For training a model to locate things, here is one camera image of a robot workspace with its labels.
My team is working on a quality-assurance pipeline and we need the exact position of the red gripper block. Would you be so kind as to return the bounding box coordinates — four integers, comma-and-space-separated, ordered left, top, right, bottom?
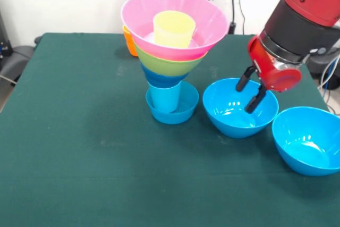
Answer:
235, 35, 303, 114

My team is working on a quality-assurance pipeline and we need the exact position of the large blue bowl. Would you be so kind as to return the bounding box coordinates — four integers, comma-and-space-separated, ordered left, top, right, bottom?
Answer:
202, 78, 279, 139
271, 106, 340, 177

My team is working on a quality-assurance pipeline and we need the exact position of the small ribbed blue bowl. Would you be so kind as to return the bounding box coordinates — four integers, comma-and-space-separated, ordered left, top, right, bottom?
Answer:
145, 81, 200, 125

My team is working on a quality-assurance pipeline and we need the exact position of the large pink bowl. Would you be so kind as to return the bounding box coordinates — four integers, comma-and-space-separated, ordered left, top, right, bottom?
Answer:
120, 0, 230, 62

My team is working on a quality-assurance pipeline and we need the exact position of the lime green bowl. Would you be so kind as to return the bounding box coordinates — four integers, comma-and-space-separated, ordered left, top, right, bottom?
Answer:
134, 43, 208, 77

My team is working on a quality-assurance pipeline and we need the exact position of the light blue cup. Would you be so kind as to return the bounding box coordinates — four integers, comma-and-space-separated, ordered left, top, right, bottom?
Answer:
147, 81, 183, 113

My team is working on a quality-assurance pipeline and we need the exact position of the small dark blue bowl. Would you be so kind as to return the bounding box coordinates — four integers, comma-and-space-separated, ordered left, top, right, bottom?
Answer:
140, 62, 190, 89

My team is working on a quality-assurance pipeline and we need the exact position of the yellow ribbed cup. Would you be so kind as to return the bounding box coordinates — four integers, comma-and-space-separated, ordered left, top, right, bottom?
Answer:
152, 10, 197, 49

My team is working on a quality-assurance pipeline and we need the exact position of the black equipment base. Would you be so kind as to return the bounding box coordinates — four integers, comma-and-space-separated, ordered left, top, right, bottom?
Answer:
0, 11, 42, 87
305, 47, 340, 79

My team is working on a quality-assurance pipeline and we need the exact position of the orange cup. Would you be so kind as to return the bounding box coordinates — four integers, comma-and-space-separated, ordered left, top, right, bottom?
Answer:
122, 24, 139, 57

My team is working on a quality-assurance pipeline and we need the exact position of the dark green table cloth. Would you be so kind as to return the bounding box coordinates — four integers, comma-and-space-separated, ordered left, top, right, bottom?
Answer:
0, 32, 340, 227

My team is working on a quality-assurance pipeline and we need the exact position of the blue cable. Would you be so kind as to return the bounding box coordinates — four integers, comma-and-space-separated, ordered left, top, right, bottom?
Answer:
321, 59, 340, 91

